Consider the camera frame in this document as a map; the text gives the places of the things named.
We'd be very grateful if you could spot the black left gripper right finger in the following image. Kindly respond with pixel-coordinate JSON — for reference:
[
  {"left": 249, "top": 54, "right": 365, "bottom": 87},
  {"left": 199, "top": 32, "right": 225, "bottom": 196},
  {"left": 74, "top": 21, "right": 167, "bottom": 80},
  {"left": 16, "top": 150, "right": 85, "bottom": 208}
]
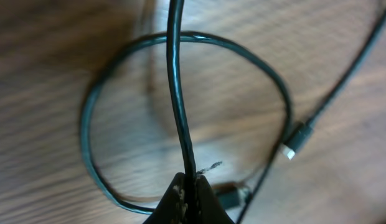
[{"left": 195, "top": 162, "right": 234, "bottom": 224}]

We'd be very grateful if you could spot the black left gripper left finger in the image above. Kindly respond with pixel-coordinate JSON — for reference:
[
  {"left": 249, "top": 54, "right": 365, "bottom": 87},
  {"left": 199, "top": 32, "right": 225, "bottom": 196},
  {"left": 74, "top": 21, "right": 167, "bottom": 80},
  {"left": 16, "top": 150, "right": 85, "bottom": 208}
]
[{"left": 143, "top": 172, "right": 188, "bottom": 224}]

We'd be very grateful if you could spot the black cable bundle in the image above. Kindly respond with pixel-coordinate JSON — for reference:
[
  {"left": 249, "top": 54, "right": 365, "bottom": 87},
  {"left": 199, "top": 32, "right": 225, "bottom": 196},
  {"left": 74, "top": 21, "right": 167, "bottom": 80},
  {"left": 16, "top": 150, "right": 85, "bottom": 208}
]
[{"left": 80, "top": 0, "right": 386, "bottom": 224}]

